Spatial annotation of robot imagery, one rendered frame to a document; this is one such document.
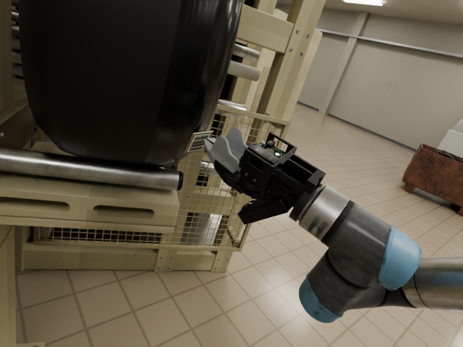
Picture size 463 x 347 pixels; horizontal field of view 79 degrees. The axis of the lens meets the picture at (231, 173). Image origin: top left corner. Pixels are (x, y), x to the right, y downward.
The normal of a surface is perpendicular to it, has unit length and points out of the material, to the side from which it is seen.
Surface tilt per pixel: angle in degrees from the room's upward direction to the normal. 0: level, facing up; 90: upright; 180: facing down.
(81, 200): 90
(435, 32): 90
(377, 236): 44
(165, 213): 90
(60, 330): 0
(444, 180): 90
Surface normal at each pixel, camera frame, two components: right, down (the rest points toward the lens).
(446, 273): -0.84, -0.51
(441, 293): -0.85, 0.22
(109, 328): 0.29, -0.88
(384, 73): -0.75, 0.05
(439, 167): -0.54, 0.18
